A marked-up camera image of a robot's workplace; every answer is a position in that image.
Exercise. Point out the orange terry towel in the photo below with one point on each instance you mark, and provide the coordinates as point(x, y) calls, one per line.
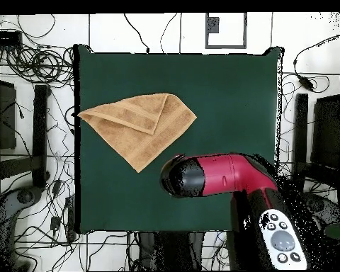
point(124, 127)

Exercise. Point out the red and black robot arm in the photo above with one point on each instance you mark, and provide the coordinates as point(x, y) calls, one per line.
point(221, 172)

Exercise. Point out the dark green tablecloth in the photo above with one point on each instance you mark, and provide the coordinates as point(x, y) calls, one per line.
point(229, 99)

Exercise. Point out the black power strip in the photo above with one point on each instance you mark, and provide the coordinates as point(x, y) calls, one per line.
point(4, 38)
point(70, 218)

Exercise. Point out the black stand bar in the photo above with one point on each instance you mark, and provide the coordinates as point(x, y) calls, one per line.
point(300, 127)
point(40, 136)

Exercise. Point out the black box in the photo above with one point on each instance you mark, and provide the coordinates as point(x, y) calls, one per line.
point(327, 133)
point(2, 119)

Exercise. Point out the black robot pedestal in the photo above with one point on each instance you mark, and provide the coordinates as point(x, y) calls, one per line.
point(172, 252)

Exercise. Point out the grey square frame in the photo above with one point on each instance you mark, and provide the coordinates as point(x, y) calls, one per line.
point(226, 46)

